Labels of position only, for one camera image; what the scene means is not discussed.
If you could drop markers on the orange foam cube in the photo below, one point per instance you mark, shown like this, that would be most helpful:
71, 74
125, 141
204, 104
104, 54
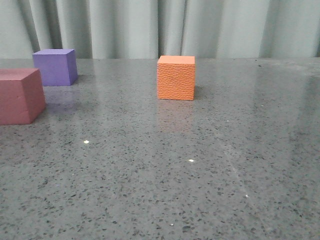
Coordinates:
176, 77

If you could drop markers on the grey-green curtain backdrop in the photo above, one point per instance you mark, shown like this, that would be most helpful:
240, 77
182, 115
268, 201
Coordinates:
147, 29

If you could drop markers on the purple foam cube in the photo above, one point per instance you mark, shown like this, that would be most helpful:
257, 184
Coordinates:
58, 67

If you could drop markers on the dark red foam cube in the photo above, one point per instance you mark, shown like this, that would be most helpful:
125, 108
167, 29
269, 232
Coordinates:
21, 95

